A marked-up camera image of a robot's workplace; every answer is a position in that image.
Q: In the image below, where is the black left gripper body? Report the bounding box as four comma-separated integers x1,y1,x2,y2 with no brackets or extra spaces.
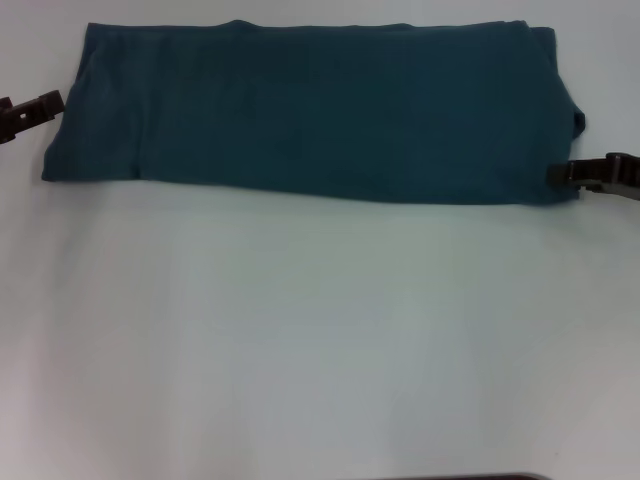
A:
0,96,27,147

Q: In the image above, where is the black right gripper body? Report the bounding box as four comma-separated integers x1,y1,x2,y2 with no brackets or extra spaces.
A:
601,151,640,204

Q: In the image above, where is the teal FREE print T-shirt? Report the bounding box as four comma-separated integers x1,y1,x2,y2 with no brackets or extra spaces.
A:
40,18,588,209

